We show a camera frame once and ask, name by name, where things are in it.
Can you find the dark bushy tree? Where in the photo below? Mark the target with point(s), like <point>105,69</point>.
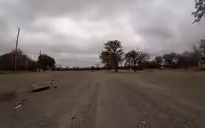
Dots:
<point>46,61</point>

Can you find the large dark tree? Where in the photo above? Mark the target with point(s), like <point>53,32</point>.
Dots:
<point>112,53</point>

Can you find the dark tree line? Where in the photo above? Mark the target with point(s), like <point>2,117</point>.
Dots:
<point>6,62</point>

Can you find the row of trees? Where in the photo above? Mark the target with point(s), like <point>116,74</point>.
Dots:
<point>186,58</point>

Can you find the dry brown grass field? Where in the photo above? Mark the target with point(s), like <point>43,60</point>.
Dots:
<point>183,76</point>
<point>10,81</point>

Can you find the small dark tree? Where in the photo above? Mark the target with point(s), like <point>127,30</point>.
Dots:
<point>134,58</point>

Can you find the brown dirt road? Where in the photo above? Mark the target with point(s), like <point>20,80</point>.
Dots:
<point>103,100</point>

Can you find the tall bare pole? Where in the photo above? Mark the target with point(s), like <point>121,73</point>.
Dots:
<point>16,50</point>

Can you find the overhanging tree branches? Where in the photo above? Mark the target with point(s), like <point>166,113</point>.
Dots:
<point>204,8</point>

